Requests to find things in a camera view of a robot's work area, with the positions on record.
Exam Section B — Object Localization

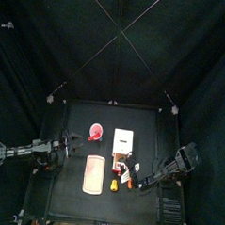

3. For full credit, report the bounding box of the white drawer with red inside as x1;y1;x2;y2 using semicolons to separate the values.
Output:
110;152;129;177

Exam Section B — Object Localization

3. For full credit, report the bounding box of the white toy drawer cabinet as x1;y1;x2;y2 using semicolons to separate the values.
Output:
111;128;135;158

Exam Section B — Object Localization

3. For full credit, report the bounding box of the yellow toy food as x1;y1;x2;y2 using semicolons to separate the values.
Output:
109;179;119;193

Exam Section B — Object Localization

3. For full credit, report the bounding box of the red plastic cup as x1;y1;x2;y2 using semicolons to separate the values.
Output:
88;122;105;143

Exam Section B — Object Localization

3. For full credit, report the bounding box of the white pink-rimmed tray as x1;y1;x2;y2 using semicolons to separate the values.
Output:
81;153;107;197

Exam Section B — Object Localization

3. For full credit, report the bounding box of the grey frame corner bracket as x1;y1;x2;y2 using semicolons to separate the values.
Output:
0;21;15;31
45;93;56;104
169;104;180;117

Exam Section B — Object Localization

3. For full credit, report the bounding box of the thin white cord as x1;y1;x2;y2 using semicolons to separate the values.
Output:
79;0;183;107
51;0;166;102

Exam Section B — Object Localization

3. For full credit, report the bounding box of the grey frame foot bracket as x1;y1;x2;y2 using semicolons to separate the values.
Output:
11;207;26;225

